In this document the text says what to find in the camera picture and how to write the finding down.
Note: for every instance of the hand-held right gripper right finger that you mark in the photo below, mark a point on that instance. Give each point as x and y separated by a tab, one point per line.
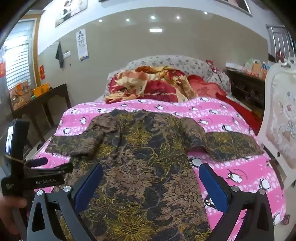
212	187

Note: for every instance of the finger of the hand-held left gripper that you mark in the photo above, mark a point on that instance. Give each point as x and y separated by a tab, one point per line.
40	161
62	168

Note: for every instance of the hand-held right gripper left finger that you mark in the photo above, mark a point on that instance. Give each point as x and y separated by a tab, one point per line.
90	185

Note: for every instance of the brown floral shirt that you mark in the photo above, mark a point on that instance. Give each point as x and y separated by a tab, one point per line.
138	162

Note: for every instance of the person's left hand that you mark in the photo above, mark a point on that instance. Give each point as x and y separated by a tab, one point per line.
10	210

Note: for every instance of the pink penguin blanket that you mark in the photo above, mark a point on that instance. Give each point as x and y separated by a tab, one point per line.
242	166

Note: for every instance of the cardboard box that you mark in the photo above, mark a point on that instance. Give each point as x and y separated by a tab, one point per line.
19	95

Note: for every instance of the orange plastic basin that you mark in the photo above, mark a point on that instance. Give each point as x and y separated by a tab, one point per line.
41	90

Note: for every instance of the dark wooden table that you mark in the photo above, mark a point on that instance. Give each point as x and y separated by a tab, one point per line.
53	92

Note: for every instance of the window with blinds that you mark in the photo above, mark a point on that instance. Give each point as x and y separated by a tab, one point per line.
18	53

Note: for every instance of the white upholstered chair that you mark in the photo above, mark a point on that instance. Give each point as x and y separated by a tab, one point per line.
279	111

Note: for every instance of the dark hanging cloth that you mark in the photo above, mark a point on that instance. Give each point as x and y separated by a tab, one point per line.
60	54

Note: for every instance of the dark wooden cabinet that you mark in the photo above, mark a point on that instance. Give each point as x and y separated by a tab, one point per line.
247	88

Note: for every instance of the red yellow floral quilt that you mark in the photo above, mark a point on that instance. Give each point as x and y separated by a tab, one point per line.
138	81

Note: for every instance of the red plush toy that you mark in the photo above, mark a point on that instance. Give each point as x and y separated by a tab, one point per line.
211	64

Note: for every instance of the colourful bags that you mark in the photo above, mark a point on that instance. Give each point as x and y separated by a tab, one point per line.
255	67

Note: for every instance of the metal railing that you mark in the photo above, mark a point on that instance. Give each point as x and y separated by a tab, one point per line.
281	41

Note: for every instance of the rectangular ceiling light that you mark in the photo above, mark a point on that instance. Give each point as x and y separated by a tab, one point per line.
156	30

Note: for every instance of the red paper wall decoration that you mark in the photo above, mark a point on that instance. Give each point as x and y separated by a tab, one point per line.
42	72
2	69

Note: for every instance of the white wall socket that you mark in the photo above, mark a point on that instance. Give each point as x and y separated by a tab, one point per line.
67	54

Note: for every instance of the wall calendar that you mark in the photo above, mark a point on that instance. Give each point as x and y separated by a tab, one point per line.
82	44

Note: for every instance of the wall photo poster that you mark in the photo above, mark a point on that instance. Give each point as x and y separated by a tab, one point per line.
70	10

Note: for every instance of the framed wall picture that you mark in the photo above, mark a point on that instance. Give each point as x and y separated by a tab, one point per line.
238	5

